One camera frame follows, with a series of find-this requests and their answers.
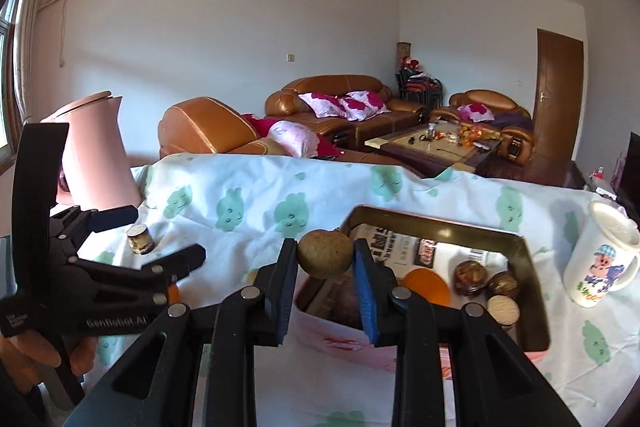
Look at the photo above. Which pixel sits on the brown leather armchair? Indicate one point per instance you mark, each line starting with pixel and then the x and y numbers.
pixel 200 127
pixel 487 98

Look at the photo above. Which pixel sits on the pink floral pillow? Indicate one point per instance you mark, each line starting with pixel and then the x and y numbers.
pixel 475 112
pixel 322 105
pixel 367 105

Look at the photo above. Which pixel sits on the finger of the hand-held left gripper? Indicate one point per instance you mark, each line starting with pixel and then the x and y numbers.
pixel 185 259
pixel 115 217

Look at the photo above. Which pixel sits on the wooden coffee table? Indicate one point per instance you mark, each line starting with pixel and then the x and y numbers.
pixel 425 149

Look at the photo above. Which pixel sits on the magenta cloth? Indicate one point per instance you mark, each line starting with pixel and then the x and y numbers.
pixel 260 124

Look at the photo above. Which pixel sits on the white cartoon mug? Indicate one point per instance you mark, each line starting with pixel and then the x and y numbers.
pixel 597 257

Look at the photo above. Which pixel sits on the small brown roll cake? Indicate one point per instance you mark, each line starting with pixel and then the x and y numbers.
pixel 140 241
pixel 502 308

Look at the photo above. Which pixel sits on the cloud print tablecloth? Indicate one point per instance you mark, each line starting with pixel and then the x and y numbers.
pixel 250 192

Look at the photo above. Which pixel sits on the pink electric kettle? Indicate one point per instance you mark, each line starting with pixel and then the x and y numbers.
pixel 95 157

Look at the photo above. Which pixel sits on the pink tin box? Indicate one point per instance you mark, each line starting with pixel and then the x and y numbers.
pixel 532 307

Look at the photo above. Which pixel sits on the orange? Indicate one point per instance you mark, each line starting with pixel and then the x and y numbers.
pixel 425 288
pixel 173 293

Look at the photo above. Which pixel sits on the light pink pillow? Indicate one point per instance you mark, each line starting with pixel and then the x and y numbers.
pixel 292 137

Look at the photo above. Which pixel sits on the purple blanket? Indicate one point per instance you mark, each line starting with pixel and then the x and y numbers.
pixel 512 119

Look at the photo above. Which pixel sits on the brown longan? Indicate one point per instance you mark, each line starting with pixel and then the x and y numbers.
pixel 325 254

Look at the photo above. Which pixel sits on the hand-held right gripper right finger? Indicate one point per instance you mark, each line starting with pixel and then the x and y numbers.
pixel 367 302

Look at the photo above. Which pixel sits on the stacked dark chairs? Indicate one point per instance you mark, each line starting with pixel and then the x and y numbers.
pixel 420 87

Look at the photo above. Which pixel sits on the person's left hand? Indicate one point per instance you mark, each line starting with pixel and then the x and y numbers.
pixel 30 364

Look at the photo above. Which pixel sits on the dark brown round pastry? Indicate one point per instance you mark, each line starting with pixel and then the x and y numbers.
pixel 470 278
pixel 504 284

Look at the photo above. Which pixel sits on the window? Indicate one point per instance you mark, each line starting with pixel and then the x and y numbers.
pixel 7 72

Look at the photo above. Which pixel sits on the brown leather sofa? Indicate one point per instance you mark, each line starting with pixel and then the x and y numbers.
pixel 330 84

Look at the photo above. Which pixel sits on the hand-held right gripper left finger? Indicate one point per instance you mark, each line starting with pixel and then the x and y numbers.
pixel 285 302

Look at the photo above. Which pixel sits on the brown wooden door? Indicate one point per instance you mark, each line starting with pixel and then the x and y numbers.
pixel 557 97

